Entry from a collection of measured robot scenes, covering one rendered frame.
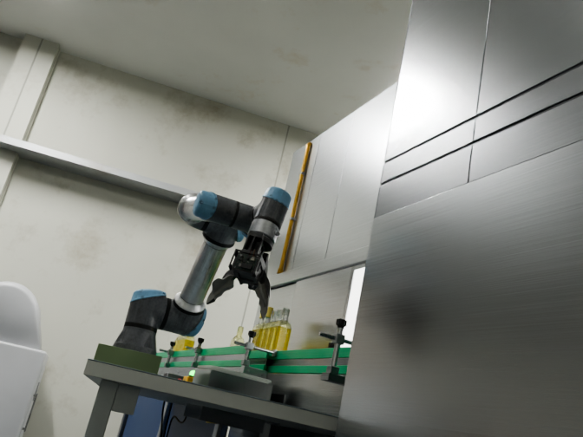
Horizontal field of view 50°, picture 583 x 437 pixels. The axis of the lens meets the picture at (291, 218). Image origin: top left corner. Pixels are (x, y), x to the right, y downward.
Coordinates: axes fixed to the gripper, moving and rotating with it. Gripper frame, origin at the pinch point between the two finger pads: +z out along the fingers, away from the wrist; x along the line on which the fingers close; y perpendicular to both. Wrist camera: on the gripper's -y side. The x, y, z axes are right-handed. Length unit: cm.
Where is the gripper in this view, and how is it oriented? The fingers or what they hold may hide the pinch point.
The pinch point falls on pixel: (234, 313)
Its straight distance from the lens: 155.0
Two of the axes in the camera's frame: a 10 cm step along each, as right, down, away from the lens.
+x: 9.4, 2.0, -2.7
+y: -1.2, -5.3, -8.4
